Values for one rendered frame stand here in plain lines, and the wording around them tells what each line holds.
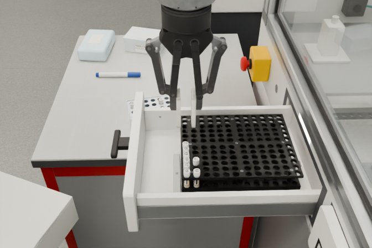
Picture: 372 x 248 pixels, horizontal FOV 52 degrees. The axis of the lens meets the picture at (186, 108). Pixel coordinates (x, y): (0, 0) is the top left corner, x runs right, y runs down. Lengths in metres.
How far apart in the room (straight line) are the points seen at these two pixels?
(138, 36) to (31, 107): 1.28
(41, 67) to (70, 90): 1.64
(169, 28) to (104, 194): 0.61
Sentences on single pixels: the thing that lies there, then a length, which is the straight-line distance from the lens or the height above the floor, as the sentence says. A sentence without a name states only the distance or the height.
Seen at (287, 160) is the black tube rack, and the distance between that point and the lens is 0.76.
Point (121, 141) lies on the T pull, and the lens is 0.76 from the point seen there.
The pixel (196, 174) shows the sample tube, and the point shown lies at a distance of 0.70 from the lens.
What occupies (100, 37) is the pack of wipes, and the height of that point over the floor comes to 0.81.
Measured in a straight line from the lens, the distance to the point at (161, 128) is 0.89.
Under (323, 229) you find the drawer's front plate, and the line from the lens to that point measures 0.67.
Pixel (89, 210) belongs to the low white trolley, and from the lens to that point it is 1.14.
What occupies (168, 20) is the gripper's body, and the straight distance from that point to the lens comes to 0.57.
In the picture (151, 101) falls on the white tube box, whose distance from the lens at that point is 1.06.
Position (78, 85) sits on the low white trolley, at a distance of 1.20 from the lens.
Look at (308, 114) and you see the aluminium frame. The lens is 0.75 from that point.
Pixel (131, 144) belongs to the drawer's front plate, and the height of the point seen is 0.93.
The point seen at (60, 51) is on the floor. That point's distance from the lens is 2.97.
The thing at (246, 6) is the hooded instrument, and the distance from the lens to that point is 1.50.
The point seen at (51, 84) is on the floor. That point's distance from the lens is 2.62.
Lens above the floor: 1.43
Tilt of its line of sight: 39 degrees down
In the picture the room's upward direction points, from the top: straight up
